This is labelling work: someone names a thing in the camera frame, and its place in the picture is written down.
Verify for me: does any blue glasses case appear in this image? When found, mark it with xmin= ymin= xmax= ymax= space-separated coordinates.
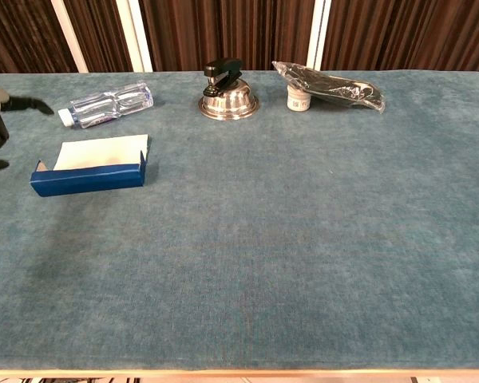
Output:
xmin=29 ymin=133 xmax=150 ymax=198

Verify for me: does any clear plastic water bottle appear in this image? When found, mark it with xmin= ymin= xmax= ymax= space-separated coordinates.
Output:
xmin=57 ymin=81 xmax=155 ymax=129

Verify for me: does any black stapler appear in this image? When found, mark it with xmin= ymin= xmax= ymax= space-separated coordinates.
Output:
xmin=203 ymin=57 xmax=243 ymax=97

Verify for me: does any upturned stainless steel bowl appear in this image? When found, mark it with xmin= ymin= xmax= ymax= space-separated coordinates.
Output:
xmin=198 ymin=77 xmax=260 ymax=121

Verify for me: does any dark brown curtain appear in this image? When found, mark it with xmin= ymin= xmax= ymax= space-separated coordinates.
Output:
xmin=0 ymin=0 xmax=479 ymax=76

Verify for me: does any small white jar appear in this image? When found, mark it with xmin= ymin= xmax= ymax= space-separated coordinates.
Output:
xmin=286 ymin=83 xmax=312 ymax=112

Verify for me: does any blue table cloth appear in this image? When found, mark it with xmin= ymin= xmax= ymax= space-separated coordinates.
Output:
xmin=0 ymin=70 xmax=479 ymax=372

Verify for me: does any plastic bag with black item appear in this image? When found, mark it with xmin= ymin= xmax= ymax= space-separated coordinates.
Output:
xmin=271 ymin=60 xmax=386 ymax=115

